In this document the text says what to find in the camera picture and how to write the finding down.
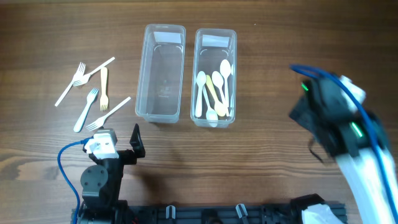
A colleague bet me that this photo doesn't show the yellow plastic fork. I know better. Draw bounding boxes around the yellow plastic fork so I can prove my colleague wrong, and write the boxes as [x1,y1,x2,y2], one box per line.
[100,67,109,111]

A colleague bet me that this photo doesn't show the white fork thick handle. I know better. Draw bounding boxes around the white fork thick handle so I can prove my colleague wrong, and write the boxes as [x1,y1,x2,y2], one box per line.
[73,88,99,133]

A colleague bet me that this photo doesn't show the white spoon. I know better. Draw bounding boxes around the white spoon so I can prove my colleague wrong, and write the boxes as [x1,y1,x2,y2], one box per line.
[203,87,218,128]
[211,71,229,116]
[220,59,231,107]

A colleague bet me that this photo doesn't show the white spoon horizontal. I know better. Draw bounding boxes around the white spoon horizontal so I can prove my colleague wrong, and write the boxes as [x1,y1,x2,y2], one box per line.
[195,71,206,118]

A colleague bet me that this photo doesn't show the yellow plastic spoon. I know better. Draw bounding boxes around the yellow plastic spoon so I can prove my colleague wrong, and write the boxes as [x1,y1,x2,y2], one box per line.
[206,75,226,116]

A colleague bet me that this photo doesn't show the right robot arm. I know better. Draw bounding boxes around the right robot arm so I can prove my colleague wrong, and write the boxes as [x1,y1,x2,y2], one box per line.
[289,76,397,223]

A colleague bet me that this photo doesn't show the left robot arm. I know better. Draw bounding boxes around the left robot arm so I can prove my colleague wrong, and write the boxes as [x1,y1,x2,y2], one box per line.
[71,124,146,223]

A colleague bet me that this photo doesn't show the left clear plastic container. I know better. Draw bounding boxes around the left clear plastic container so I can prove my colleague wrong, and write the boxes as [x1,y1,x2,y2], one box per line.
[135,24,186,123]

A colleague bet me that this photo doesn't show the clear plastic container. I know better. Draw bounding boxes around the clear plastic container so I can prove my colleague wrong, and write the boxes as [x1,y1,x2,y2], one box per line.
[190,28,237,128]
[135,24,186,123]

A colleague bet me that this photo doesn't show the right clear plastic container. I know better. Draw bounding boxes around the right clear plastic container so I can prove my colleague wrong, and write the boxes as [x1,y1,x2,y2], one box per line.
[190,28,237,128]

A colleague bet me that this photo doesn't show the left blue cable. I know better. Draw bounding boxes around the left blue cable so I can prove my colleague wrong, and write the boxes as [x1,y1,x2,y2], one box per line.
[57,138,94,224]

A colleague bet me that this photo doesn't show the blue cable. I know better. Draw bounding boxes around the blue cable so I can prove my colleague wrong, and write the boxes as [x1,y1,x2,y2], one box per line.
[57,138,94,224]
[289,64,398,218]

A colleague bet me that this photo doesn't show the right blue cable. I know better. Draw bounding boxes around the right blue cable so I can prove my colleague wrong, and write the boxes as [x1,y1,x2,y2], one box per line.
[289,64,398,218]

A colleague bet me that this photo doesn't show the white fork long handle top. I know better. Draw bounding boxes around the white fork long handle top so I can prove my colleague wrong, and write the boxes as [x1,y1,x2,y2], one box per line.
[72,57,115,86]

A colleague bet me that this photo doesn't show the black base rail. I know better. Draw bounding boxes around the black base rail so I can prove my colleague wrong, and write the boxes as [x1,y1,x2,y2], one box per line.
[71,203,346,224]

